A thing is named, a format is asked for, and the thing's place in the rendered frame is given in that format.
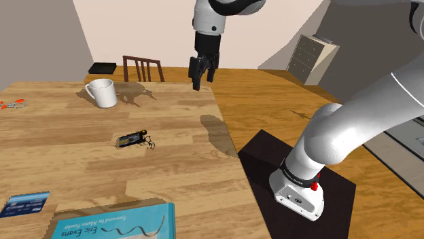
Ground white mug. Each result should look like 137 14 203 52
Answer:
85 78 118 109

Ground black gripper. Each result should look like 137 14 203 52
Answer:
188 31 222 92

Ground orange handled keys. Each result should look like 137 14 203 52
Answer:
0 98 28 111

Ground grey chest of drawers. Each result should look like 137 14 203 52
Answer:
286 34 340 86

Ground dark robot stand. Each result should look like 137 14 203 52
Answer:
237 128 357 239

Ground black flat box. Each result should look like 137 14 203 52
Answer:
88 62 118 75

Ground light blue book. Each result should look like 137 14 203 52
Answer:
50 202 177 239

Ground wooden table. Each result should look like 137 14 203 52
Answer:
0 80 272 239

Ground blue card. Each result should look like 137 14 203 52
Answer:
0 191 50 219

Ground small black music player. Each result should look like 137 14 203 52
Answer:
116 129 156 151

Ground brown wooden chair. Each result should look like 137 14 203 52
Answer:
122 55 165 84

